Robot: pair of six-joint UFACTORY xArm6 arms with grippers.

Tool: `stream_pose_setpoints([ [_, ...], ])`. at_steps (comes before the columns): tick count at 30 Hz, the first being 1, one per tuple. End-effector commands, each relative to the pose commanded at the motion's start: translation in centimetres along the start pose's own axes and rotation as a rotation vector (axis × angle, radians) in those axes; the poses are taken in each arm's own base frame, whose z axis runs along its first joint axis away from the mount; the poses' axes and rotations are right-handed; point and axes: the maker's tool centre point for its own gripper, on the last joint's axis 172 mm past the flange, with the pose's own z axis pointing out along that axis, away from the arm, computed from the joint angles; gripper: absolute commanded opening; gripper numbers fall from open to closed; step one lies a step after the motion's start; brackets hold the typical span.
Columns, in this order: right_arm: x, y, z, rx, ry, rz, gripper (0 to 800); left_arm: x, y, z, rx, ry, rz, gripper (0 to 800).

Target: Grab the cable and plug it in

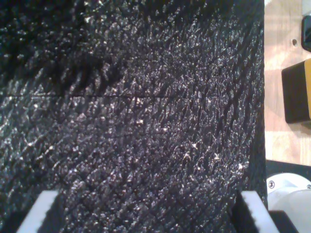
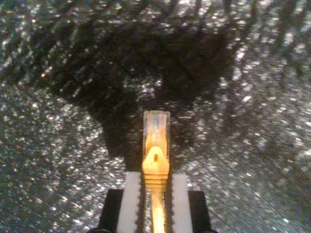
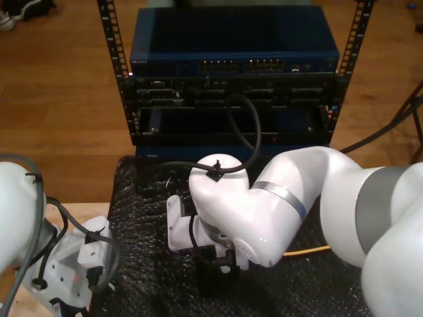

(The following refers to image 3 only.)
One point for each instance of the black bubble mat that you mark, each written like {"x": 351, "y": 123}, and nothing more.
{"x": 148, "y": 264}

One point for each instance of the blue metal base panel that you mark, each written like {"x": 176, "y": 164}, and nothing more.
{"x": 198, "y": 151}

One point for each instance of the black rack drawer tray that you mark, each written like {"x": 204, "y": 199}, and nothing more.
{"x": 185, "y": 125}

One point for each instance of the black server chassis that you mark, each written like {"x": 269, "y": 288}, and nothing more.
{"x": 172, "y": 95}

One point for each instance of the white sneaker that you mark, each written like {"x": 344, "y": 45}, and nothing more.
{"x": 6, "y": 21}

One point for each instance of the dark sneaker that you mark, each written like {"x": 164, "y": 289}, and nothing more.
{"x": 33, "y": 8}

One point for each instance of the small blue object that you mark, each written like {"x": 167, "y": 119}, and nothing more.
{"x": 411, "y": 5}

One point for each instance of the blue network switch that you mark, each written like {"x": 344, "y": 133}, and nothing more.
{"x": 231, "y": 33}

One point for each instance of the black metal rack frame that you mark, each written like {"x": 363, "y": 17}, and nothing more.
{"x": 110, "y": 43}

